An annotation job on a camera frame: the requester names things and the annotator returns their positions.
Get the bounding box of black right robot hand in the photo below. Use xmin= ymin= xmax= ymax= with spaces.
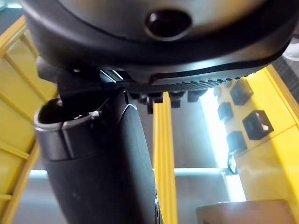
xmin=20 ymin=0 xmax=299 ymax=224

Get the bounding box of yellow ribbed plastic bin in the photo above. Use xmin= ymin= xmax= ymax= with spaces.
xmin=0 ymin=14 xmax=59 ymax=224

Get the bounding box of brown cardboard box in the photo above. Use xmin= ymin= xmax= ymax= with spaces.
xmin=195 ymin=199 xmax=299 ymax=224

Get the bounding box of person's white shoe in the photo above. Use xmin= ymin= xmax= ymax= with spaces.
xmin=281 ymin=35 xmax=299 ymax=62

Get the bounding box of yellow shelf upright post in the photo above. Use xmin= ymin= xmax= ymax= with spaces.
xmin=152 ymin=91 xmax=178 ymax=224

